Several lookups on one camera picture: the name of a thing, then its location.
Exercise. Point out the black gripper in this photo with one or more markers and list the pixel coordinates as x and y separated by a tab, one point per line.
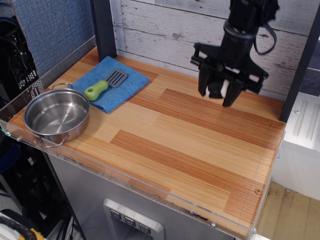
231	61

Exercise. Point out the plush sushi roll toy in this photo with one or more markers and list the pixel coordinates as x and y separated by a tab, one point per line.
216	87

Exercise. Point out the stainless steel bowl with handles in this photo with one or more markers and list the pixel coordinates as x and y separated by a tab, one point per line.
58	115

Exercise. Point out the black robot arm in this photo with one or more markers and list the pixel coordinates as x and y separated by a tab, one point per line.
249	13

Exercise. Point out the white ribbed appliance top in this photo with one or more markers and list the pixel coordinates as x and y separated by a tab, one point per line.
303	125

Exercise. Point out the silver dispenser panel with buttons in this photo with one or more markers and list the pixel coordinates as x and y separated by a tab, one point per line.
128	224

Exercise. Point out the dark right frame post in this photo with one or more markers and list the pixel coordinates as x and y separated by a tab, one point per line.
302	68

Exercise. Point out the dark frame post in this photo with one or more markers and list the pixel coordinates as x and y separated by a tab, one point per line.
302	68
103	28

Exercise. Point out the green handled grey spatula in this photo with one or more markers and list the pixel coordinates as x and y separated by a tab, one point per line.
113	80

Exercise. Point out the dark left frame post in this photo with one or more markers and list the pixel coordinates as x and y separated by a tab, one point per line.
103	28

